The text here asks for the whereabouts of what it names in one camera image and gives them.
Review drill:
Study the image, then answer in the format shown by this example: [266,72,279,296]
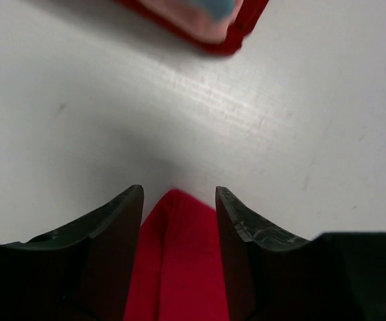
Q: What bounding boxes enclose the folded light blue t shirt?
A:
[185,0,236,21]

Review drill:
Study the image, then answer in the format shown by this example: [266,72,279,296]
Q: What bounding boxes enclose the folded dark red t shirt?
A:
[118,1,268,57]

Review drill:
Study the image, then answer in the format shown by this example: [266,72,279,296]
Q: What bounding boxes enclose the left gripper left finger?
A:
[3,185,144,320]

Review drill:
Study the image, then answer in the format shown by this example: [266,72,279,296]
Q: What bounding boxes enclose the bright red t shirt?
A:
[124,189,229,320]

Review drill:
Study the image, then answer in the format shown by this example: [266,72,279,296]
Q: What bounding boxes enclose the folded pink t shirt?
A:
[139,0,243,43]

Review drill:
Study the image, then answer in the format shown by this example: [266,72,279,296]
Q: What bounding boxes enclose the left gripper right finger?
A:
[215,187,316,320]

